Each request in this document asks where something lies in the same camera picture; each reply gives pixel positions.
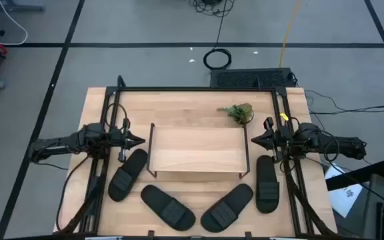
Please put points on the grey desk foot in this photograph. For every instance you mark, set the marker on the grey desk foot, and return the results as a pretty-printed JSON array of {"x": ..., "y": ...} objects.
[{"x": 15, "y": 5}]

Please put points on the black bar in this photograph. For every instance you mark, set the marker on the black bar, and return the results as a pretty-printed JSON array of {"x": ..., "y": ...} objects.
[{"x": 355, "y": 175}]

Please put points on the black perforated computer case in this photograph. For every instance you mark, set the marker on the black perforated computer case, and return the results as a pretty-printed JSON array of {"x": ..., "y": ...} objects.
[{"x": 252, "y": 78}]

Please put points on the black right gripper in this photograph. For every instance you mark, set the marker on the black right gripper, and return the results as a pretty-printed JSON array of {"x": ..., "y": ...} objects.
[{"x": 282, "y": 141}]

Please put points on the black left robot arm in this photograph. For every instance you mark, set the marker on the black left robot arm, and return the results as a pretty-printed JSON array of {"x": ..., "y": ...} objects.
[{"x": 62, "y": 143}]

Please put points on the black metal table frame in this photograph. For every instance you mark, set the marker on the black metal table frame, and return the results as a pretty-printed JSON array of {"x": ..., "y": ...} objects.
[{"x": 195, "y": 89}]

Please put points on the wooden shelf black frame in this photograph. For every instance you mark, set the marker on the wooden shelf black frame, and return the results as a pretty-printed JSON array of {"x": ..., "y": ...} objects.
[{"x": 197, "y": 150}]

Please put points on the white paper sheet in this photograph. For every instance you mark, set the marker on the white paper sheet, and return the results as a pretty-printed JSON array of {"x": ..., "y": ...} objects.
[{"x": 345, "y": 196}]

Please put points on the yellow tape tag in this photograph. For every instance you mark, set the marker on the yellow tape tag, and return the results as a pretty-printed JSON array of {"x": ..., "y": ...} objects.
[{"x": 283, "y": 116}]

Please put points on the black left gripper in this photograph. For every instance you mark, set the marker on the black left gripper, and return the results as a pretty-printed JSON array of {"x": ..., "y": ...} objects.
[{"x": 125, "y": 141}]

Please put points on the small green potted plant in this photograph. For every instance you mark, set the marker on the small green potted plant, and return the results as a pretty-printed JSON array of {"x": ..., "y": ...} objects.
[{"x": 240, "y": 113}]

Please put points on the black slide sandal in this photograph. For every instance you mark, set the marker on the black slide sandal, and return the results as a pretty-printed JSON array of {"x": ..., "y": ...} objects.
[
  {"x": 227, "y": 208},
  {"x": 168, "y": 208},
  {"x": 267, "y": 185},
  {"x": 127, "y": 176}
]

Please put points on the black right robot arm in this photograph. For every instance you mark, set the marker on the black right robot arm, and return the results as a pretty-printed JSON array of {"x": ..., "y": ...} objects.
[{"x": 345, "y": 146}]

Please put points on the black chair caster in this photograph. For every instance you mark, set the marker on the black chair caster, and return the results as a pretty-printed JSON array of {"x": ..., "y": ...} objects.
[{"x": 1, "y": 32}]

